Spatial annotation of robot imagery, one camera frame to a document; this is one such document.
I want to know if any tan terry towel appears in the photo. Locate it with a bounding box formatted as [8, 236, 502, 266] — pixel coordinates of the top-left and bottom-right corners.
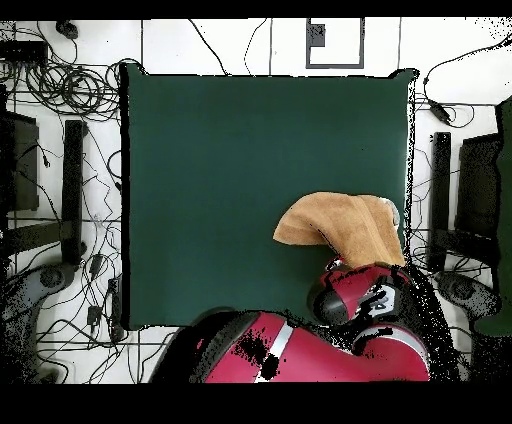
[272, 191, 407, 268]

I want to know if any black flat box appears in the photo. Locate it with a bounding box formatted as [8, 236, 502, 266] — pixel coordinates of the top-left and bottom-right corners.
[0, 41, 48, 65]

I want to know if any dark green table cloth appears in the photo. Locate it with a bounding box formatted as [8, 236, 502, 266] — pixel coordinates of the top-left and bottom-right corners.
[119, 63, 419, 331]

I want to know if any black power strip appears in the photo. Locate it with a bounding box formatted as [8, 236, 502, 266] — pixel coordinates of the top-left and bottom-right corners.
[107, 275, 125, 341]

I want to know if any black power adapter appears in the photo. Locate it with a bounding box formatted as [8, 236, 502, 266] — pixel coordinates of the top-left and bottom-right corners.
[427, 99, 453, 123]

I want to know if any grey caster leg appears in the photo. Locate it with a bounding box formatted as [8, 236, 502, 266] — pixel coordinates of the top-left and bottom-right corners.
[0, 261, 77, 383]
[435, 270, 503, 319]

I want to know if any dark box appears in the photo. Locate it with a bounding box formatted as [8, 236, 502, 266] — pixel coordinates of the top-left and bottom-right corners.
[454, 133, 501, 241]
[0, 109, 41, 213]

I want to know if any small black floor object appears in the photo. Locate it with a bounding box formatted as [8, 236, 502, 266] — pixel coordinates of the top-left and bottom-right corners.
[55, 19, 80, 40]

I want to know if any grey square floor frame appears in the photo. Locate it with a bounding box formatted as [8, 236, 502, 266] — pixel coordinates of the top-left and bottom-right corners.
[305, 17, 365, 70]

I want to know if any coiled black cable bundle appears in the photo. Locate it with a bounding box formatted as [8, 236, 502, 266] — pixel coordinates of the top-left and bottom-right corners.
[23, 59, 121, 121]

